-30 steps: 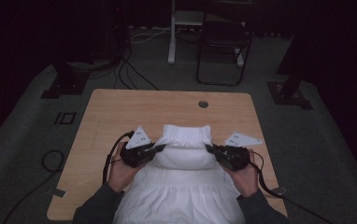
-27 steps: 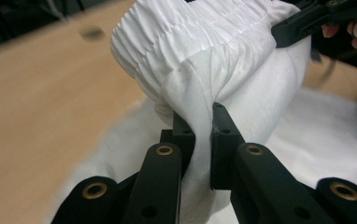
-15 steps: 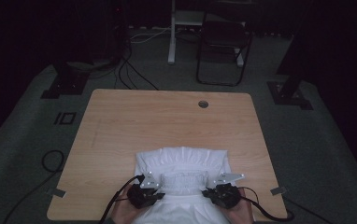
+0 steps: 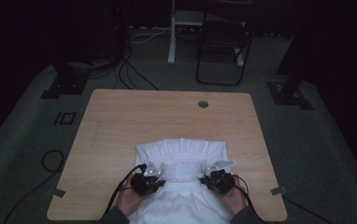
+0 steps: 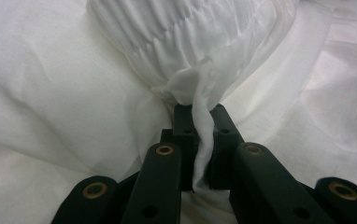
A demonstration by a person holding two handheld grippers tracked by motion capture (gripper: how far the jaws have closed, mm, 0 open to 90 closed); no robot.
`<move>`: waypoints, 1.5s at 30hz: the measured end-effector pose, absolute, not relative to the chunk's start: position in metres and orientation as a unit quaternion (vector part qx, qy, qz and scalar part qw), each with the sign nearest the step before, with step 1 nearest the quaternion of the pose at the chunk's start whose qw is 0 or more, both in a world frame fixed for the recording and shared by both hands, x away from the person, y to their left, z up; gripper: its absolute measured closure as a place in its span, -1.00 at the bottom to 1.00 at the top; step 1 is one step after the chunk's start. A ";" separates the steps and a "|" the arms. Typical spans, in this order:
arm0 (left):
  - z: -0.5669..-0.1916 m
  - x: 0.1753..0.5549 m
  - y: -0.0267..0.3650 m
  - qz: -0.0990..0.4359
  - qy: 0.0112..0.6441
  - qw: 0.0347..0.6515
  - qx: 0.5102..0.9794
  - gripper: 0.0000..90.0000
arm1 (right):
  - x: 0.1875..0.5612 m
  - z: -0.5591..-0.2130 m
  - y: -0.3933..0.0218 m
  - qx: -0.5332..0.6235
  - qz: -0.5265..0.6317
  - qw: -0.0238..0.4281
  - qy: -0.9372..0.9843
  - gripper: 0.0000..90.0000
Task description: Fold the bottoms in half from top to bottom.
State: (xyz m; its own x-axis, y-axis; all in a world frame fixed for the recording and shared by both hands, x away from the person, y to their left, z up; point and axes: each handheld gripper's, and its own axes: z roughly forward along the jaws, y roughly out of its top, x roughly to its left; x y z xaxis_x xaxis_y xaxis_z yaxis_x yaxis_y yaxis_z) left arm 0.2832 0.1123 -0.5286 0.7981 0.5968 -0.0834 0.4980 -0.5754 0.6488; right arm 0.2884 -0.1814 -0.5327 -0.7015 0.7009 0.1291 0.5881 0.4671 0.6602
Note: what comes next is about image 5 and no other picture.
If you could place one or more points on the white cloth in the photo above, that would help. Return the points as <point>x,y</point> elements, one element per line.
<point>74,77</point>

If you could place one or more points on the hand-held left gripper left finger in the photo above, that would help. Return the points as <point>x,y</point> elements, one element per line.
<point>184,140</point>

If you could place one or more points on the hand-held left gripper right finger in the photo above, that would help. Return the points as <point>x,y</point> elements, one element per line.
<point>225,140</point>

